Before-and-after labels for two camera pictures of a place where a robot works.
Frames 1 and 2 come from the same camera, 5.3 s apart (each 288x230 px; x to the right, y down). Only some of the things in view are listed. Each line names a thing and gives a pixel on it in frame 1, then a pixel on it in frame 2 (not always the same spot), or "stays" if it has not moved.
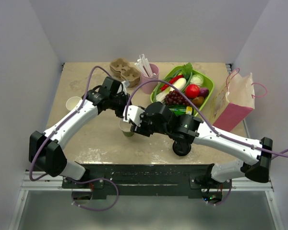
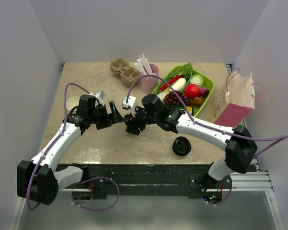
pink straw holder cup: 149,88 stays
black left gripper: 123,96 to 107,122
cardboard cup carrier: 120,68 stays
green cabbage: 197,79 stays
